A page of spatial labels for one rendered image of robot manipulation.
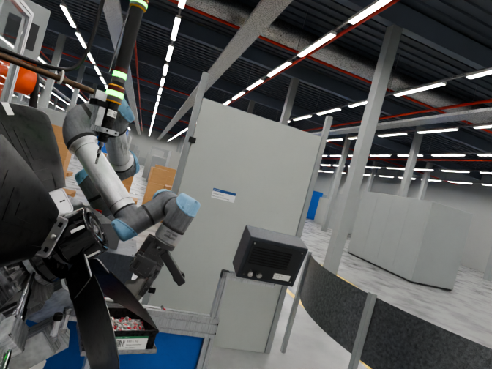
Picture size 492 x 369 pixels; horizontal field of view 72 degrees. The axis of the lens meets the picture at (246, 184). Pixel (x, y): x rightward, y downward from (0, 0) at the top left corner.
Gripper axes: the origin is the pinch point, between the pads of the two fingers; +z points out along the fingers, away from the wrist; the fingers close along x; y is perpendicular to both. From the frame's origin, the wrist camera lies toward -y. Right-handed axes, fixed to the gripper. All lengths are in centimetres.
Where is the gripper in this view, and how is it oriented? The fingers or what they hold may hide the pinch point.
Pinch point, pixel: (135, 302)
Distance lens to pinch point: 112.1
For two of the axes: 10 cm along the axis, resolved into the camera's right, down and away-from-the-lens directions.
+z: -5.2, 8.5, -0.9
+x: 2.7, 0.7, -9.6
